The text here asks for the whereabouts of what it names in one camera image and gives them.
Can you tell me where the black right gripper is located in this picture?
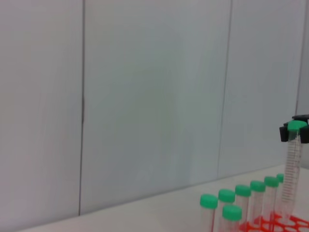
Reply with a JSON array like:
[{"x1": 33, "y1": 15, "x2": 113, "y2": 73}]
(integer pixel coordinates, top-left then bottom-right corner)
[{"x1": 279, "y1": 113, "x2": 309, "y2": 145}]

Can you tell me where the clear tube with green cap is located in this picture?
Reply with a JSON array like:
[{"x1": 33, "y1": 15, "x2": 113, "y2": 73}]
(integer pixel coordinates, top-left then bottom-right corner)
[
  {"x1": 218, "y1": 189, "x2": 237, "y2": 209},
  {"x1": 235, "y1": 185, "x2": 252, "y2": 225},
  {"x1": 276, "y1": 173, "x2": 285, "y2": 206},
  {"x1": 199, "y1": 194, "x2": 219, "y2": 232},
  {"x1": 250, "y1": 180, "x2": 267, "y2": 224},
  {"x1": 221, "y1": 205, "x2": 243, "y2": 232},
  {"x1": 264, "y1": 176, "x2": 280, "y2": 218},
  {"x1": 281, "y1": 120, "x2": 306, "y2": 220}
]

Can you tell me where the orange plastic test tube rack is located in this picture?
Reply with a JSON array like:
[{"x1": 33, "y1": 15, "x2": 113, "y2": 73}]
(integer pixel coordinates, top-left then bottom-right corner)
[{"x1": 239, "y1": 212, "x2": 309, "y2": 232}]

